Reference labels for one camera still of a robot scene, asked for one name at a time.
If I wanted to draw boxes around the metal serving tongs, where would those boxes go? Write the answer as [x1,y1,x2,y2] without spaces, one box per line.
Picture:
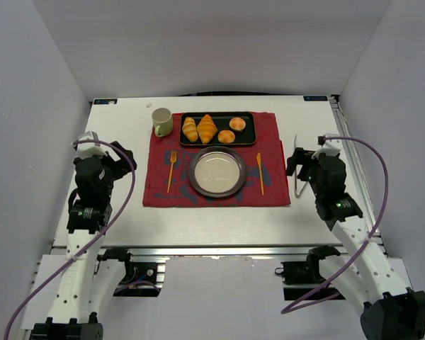
[293,135,310,199]

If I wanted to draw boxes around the round bread bun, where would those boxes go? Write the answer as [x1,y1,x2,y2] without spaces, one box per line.
[229,117,247,132]
[217,130,235,144]

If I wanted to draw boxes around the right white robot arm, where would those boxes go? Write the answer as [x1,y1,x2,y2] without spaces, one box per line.
[286,147,425,339]

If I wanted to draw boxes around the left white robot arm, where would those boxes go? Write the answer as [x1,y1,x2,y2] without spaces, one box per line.
[30,137,137,339]

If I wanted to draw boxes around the orange plastic knife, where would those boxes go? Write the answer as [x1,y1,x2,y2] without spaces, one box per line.
[256,152,264,196]

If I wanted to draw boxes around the red patterned placemat cloth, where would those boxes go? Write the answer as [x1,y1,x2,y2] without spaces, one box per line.
[142,112,291,208]

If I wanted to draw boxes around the orange plastic fork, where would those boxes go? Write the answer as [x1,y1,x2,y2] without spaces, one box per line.
[166,150,177,193]

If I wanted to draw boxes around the left blue table label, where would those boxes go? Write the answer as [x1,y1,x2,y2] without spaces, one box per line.
[93,98,118,106]

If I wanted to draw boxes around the blue table label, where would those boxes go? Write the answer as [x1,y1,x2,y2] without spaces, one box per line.
[303,96,329,102]
[93,98,118,106]

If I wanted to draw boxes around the right blue table label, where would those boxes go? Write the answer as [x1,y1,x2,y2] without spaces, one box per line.
[303,96,329,102]

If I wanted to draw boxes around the pale green mug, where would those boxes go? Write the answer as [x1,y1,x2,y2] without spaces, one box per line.
[152,108,174,137]

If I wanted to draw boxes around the black rectangular tray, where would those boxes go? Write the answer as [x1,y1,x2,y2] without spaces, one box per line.
[179,111,256,147]

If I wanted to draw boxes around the left striped croissant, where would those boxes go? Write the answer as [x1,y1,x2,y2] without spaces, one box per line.
[182,117,198,143]

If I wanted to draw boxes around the striped croissant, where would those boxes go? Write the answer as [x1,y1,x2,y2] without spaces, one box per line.
[197,114,217,145]
[182,117,198,143]

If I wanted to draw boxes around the dark rimmed white plate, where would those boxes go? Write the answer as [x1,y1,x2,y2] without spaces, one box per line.
[187,146,247,198]

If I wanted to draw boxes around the right striped croissant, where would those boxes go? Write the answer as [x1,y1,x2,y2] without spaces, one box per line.
[197,114,217,145]

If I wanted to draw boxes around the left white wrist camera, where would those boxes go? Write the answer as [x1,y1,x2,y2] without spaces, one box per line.
[71,131,108,159]

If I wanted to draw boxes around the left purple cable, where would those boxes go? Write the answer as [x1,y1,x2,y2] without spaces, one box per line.
[3,140,135,340]

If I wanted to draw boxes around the purple cable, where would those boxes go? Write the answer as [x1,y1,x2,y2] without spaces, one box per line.
[281,136,390,315]
[3,140,135,340]

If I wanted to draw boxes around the aluminium table frame rail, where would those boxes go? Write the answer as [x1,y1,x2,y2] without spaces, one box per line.
[329,94,389,253]

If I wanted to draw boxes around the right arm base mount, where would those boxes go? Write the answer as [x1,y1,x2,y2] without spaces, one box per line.
[274,245,343,301]

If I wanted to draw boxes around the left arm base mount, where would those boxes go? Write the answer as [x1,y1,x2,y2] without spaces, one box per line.
[96,248,161,297]

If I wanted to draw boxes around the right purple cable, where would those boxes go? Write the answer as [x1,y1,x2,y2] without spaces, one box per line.
[281,136,390,315]

